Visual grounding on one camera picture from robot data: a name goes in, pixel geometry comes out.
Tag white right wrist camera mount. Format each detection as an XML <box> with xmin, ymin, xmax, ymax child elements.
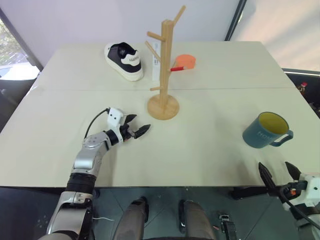
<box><xmin>298</xmin><ymin>171</ymin><xmax>320</xmax><ymax>208</ymax></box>

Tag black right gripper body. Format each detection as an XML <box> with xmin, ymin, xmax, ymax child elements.
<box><xmin>274</xmin><ymin>179</ymin><xmax>308</xmax><ymax>198</ymax></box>

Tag dark bottle red cap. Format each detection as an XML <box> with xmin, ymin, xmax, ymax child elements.
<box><xmin>297</xmin><ymin>81</ymin><xmax>309</xmax><ymax>97</ymax></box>

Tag dark bar under table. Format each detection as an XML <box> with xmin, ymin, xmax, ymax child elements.
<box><xmin>229</xmin><ymin>186</ymin><xmax>270</xmax><ymax>201</ymax></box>

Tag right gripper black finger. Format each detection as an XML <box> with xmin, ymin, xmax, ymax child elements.
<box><xmin>284</xmin><ymin>161</ymin><xmax>303</xmax><ymax>181</ymax></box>
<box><xmin>257</xmin><ymin>162</ymin><xmax>278</xmax><ymax>199</ymax></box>

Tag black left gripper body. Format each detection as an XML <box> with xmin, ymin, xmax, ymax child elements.
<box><xmin>120</xmin><ymin>122</ymin><xmax>138</xmax><ymax>142</ymax></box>

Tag wooden mug tree stand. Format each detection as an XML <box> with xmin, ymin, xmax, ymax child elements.
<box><xmin>145</xmin><ymin>4</ymin><xmax>187</xmax><ymax>122</ymax></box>

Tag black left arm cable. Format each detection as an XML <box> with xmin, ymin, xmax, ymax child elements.
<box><xmin>84</xmin><ymin>107</ymin><xmax>111</xmax><ymax>139</ymax></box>

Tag dark window frame post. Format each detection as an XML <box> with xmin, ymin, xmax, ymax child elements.
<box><xmin>224</xmin><ymin>0</ymin><xmax>248</xmax><ymax>42</ymax></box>

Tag blue mug yellow inside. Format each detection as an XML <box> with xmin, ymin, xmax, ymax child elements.
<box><xmin>241</xmin><ymin>111</ymin><xmax>295</xmax><ymax>150</ymax></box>

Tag thin white floor cable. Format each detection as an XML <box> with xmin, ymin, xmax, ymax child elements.
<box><xmin>92</xmin><ymin>216</ymin><xmax>115</xmax><ymax>223</ymax></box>

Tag black and white sneaker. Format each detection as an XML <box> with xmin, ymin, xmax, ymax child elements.
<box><xmin>103</xmin><ymin>41</ymin><xmax>145</xmax><ymax>82</ymax></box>

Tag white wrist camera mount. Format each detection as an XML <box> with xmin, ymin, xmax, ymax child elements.
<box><xmin>106</xmin><ymin>107</ymin><xmax>125</xmax><ymax>143</ymax></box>
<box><xmin>298</xmin><ymin>171</ymin><xmax>320</xmax><ymax>208</ymax></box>

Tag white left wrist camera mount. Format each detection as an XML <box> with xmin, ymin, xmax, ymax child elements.
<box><xmin>106</xmin><ymin>107</ymin><xmax>125</xmax><ymax>143</ymax></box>

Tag black buckled strap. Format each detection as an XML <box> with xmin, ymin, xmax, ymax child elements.
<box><xmin>216</xmin><ymin>211</ymin><xmax>239</xmax><ymax>240</ymax></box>

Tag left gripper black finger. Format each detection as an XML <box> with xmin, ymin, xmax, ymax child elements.
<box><xmin>134</xmin><ymin>123</ymin><xmax>152</xmax><ymax>139</ymax></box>
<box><xmin>123</xmin><ymin>113</ymin><xmax>138</xmax><ymax>126</ymax></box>

